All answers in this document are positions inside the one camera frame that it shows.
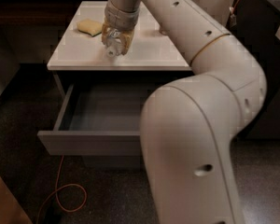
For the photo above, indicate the white cabinet with grey drawers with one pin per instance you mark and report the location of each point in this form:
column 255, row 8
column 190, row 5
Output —
column 149, row 51

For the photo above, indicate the clear blue plastic bottle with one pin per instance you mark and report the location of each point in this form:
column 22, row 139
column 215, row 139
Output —
column 114, row 46

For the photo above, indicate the light wooden board corner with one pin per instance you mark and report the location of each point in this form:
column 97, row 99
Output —
column 10, row 209

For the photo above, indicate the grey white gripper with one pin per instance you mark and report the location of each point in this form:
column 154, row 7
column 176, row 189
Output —
column 119, row 19

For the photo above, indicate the grey top drawer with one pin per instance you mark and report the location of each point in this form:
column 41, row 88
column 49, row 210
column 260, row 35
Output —
column 100, row 119

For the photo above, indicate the dark cabinet at right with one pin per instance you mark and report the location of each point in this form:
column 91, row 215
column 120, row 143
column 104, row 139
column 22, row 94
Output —
column 257, row 22

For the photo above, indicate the red soda can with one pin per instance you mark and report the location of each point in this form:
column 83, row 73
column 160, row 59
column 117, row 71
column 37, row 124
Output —
column 162, row 31

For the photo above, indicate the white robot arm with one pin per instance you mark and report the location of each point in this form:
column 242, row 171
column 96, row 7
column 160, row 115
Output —
column 187, row 125

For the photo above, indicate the dark wooden shelf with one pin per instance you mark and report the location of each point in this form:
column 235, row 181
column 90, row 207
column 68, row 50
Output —
column 38, row 12

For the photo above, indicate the yellow green sponge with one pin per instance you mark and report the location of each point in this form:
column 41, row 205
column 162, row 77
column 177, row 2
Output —
column 90, row 27

